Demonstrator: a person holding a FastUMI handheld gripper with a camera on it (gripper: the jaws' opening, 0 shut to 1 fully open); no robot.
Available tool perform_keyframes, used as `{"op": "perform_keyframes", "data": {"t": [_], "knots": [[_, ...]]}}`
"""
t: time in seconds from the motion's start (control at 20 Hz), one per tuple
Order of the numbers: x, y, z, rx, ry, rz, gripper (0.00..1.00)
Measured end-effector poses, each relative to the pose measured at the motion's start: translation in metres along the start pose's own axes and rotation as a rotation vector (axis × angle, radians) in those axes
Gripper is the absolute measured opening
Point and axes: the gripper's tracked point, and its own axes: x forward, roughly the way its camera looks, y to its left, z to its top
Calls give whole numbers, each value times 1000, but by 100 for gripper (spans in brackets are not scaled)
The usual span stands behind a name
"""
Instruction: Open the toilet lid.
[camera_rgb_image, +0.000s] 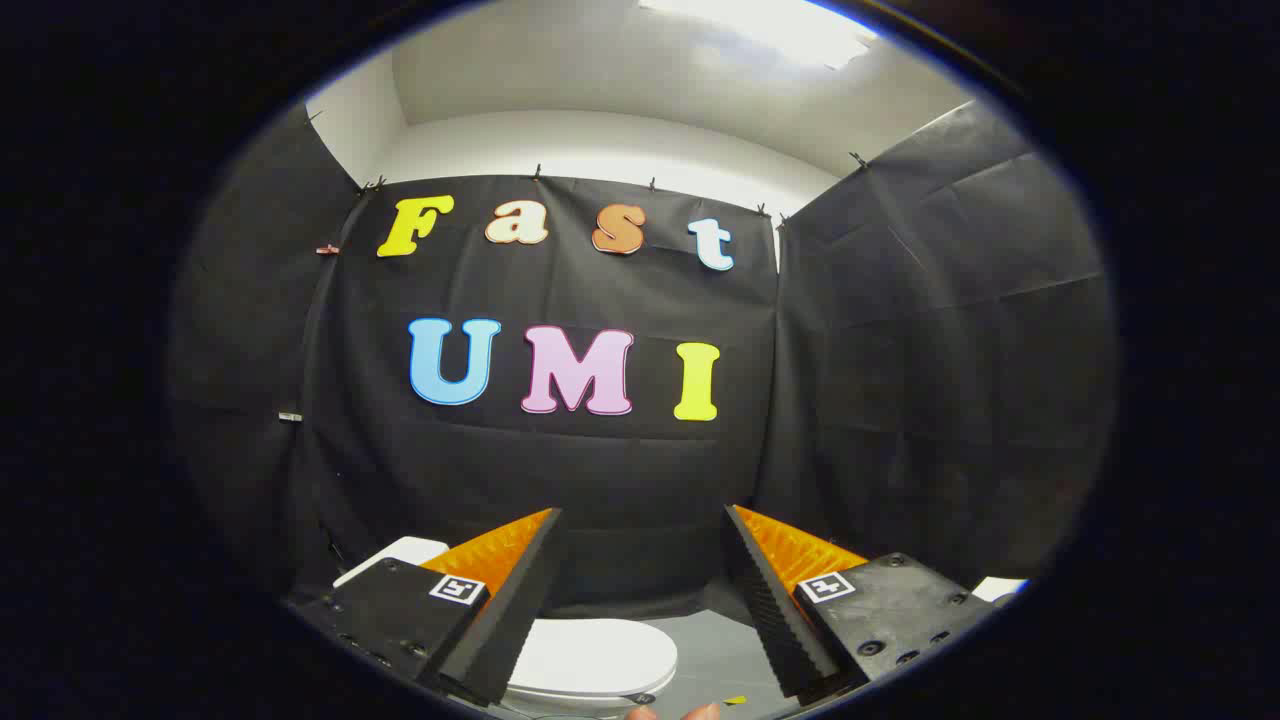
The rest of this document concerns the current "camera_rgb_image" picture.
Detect black backdrop cloth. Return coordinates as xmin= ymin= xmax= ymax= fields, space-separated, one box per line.
xmin=170 ymin=100 xmax=1117 ymax=623

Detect white toilet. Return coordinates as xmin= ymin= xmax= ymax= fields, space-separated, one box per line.
xmin=333 ymin=536 xmax=680 ymax=719

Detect white toilet lid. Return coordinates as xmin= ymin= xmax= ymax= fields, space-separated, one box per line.
xmin=505 ymin=617 xmax=680 ymax=701

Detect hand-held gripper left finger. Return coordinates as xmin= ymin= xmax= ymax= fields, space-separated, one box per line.
xmin=285 ymin=507 xmax=567 ymax=707

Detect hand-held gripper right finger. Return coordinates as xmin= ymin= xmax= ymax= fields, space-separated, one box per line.
xmin=722 ymin=504 xmax=1003 ymax=701

